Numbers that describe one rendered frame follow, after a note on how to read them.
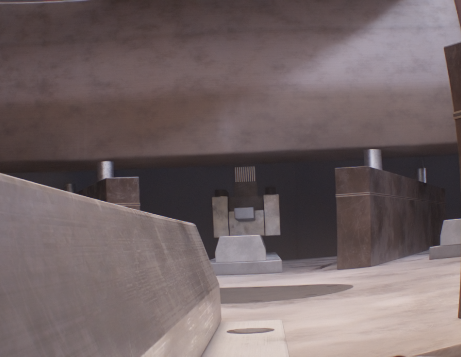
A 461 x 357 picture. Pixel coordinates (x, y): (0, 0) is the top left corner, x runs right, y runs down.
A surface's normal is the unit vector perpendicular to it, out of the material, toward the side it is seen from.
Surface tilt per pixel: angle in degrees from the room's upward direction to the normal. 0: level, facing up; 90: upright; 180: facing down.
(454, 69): 90
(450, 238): 90
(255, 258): 90
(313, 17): 90
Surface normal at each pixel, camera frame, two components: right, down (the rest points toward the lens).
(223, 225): -0.03, -0.06
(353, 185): -0.40, -0.04
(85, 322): 0.93, -0.36
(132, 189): 0.36, -0.07
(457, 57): -0.93, 0.02
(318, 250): -0.77, 0.00
